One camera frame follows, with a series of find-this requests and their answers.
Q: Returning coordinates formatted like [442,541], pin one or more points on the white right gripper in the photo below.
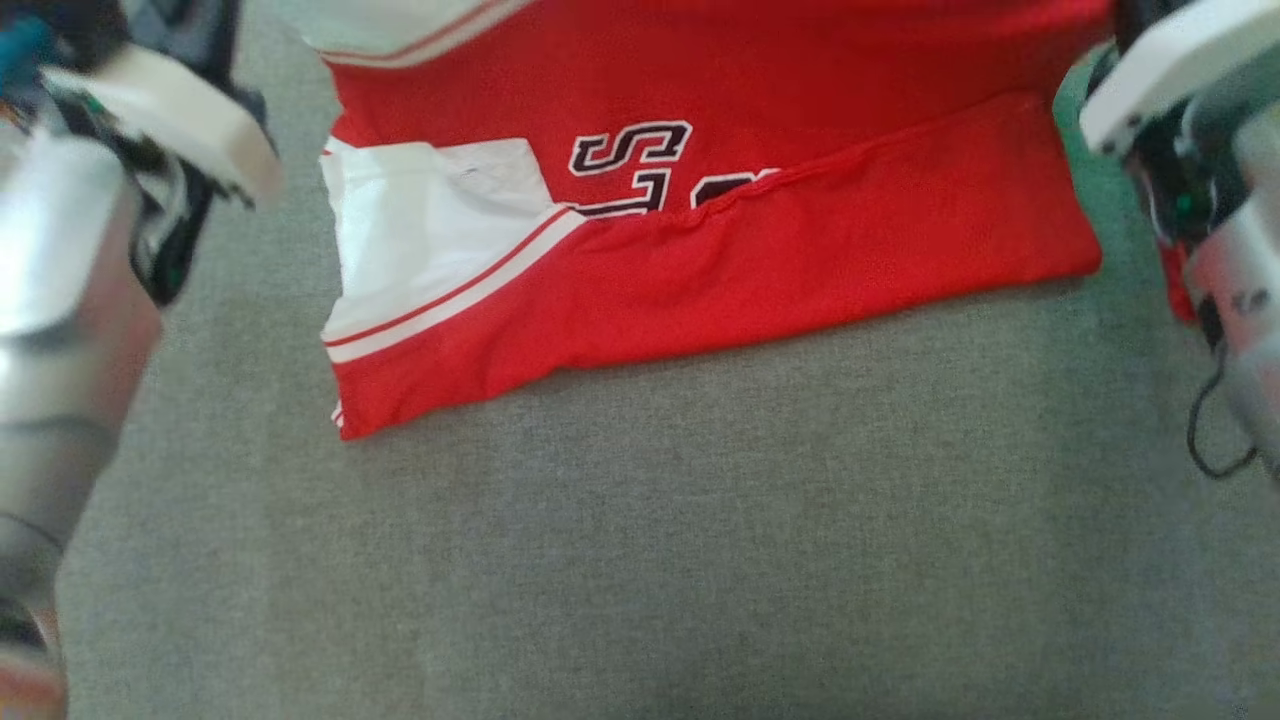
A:
[1180,70]

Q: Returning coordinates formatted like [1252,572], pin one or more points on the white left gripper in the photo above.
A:
[170,110]

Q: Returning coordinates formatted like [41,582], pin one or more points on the red basketball jersey white trim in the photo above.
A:
[750,260]

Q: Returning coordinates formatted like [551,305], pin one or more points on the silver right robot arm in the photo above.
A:
[1245,270]

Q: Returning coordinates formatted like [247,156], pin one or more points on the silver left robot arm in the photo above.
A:
[60,330]

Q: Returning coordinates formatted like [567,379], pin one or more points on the large grey sofa chaise seat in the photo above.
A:
[650,560]

